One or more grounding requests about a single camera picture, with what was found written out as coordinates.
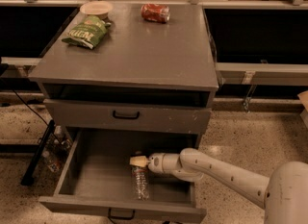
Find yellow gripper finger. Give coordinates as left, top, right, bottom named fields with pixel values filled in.
left=129, top=156, right=149, bottom=167

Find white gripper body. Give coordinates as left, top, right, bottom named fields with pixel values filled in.
left=148, top=153, right=165, bottom=173

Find clear plastic water bottle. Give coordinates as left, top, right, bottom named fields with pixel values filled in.
left=130, top=151, right=149, bottom=200

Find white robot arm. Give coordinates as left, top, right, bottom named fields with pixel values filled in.
left=130, top=148, right=308, bottom=224

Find open grey middle drawer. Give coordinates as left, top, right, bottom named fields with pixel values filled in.
left=39, top=129, right=206, bottom=223

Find grey top drawer front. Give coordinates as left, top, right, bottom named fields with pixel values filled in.
left=44, top=99, right=211, bottom=134

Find grey drawer cabinet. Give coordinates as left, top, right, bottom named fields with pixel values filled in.
left=28, top=2, right=219, bottom=159

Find bottles on floor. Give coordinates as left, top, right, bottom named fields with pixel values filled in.
left=41, top=126, right=72, bottom=173

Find black floor stand leg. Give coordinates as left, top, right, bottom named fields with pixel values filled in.
left=20, top=120, right=55, bottom=186

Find green chip bag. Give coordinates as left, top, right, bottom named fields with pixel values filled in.
left=62, top=15, right=111, bottom=49

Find black top drawer handle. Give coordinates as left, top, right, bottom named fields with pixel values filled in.
left=112, top=110, right=140, bottom=120

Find black drawer handle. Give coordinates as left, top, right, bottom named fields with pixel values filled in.
left=112, top=110, right=140, bottom=120
left=108, top=208, right=136, bottom=221

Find black middle drawer handle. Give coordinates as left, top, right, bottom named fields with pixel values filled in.
left=108, top=208, right=136, bottom=221

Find black floor cable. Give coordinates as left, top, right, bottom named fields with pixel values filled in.
left=12, top=89, right=49, bottom=126

